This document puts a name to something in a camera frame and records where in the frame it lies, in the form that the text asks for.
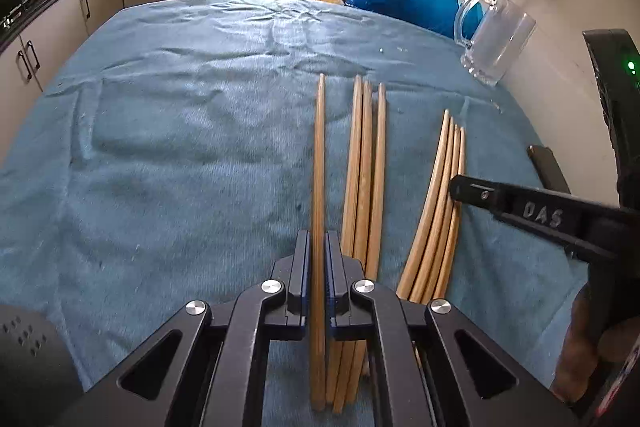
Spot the wooden chopstick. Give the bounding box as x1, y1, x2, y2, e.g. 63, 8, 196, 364
309, 74, 329, 411
407, 116, 456, 300
396, 109, 451, 294
325, 75, 364, 410
332, 80, 374, 414
344, 82, 389, 408
432, 127, 467, 301
420, 123, 461, 301

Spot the clear glass mug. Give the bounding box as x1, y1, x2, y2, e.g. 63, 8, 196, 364
452, 0, 537, 88

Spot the blue towel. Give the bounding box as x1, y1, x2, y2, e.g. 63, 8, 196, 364
0, 0, 591, 427

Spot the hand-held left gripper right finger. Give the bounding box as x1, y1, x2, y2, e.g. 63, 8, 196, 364
325, 230, 581, 427

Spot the black perforated plastic object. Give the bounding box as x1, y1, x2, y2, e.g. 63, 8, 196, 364
0, 303, 87, 427

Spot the person's right hand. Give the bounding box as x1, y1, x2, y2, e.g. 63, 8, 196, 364
552, 286, 640, 409

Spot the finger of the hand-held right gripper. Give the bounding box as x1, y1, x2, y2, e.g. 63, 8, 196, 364
449, 174, 622, 264

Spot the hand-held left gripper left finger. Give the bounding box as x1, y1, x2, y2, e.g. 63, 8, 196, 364
55, 229, 312, 427

